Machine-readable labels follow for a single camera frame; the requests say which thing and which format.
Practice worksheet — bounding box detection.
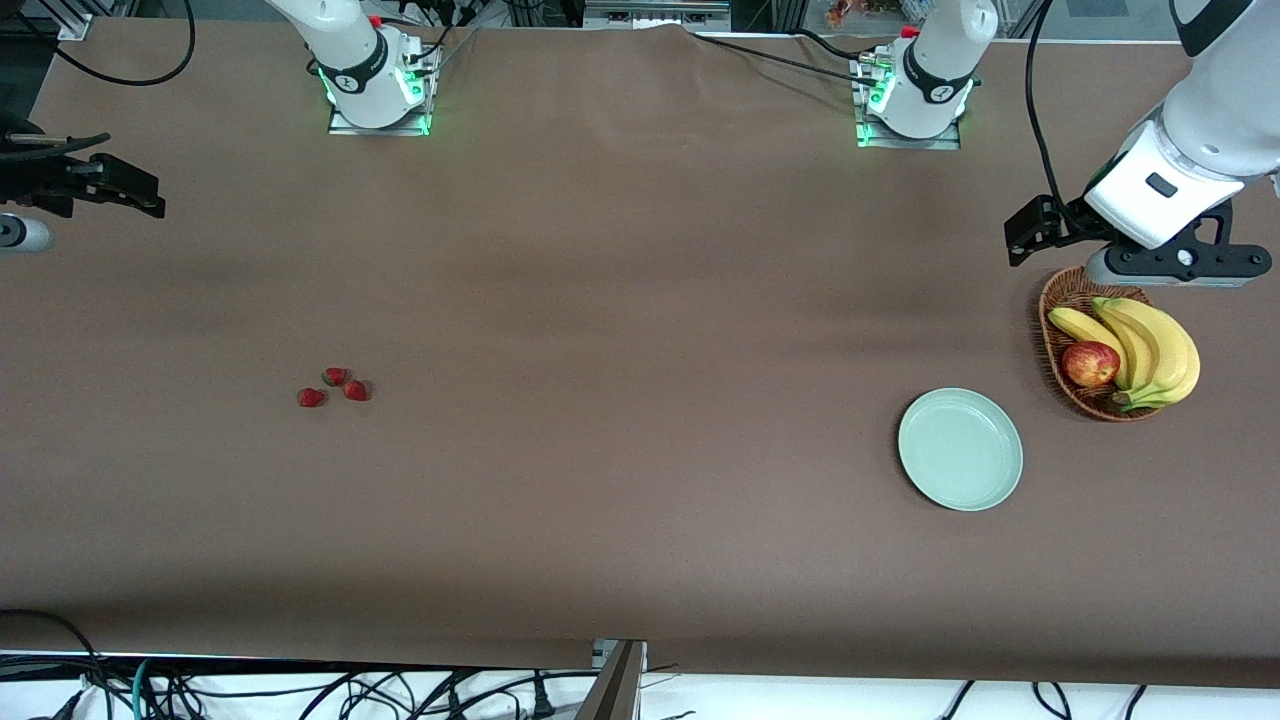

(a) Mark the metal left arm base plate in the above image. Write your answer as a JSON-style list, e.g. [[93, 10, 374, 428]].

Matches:
[[855, 50, 963, 151]]

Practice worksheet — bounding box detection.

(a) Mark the large table cover sheet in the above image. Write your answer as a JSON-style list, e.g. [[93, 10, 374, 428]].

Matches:
[[0, 18, 1280, 691]]

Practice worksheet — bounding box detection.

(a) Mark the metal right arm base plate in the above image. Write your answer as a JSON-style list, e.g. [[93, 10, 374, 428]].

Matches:
[[328, 40, 433, 137]]

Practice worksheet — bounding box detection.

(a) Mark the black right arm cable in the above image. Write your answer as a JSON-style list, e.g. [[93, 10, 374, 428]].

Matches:
[[18, 0, 197, 88]]

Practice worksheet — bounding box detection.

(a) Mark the yellow banana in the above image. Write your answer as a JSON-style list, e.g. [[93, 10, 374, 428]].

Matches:
[[1112, 305, 1201, 412], [1090, 296, 1166, 393], [1048, 306, 1131, 391]]

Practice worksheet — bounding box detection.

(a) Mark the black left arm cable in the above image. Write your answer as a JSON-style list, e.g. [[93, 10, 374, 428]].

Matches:
[[1025, 0, 1086, 226]]

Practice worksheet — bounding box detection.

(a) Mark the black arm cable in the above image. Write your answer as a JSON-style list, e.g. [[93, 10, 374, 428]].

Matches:
[[18, 0, 197, 88], [1025, 0, 1086, 226]]

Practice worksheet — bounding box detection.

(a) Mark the grey metal device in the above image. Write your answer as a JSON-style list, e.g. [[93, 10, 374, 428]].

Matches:
[[583, 0, 733, 31]]

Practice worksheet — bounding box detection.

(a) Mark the pale green round plate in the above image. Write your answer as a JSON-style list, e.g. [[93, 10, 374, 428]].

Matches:
[[897, 387, 1025, 513]]

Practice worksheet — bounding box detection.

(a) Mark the brown wicker basket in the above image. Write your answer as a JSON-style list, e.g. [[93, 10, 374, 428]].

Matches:
[[1037, 265, 1166, 423]]

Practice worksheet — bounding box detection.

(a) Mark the red apple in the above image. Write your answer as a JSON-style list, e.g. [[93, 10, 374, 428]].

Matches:
[[1062, 341, 1121, 389]]

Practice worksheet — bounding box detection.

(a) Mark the aluminium profile post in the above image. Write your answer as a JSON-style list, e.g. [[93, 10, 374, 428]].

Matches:
[[575, 640, 649, 720]]

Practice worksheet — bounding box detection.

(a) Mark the long black table cable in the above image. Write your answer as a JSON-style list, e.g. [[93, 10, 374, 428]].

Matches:
[[690, 33, 881, 89]]

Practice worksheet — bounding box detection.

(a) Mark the short black table cable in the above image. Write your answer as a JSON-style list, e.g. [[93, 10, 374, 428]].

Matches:
[[795, 28, 866, 63]]

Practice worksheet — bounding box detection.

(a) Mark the orange background item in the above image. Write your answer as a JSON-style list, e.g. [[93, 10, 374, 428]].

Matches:
[[825, 0, 906, 29]]

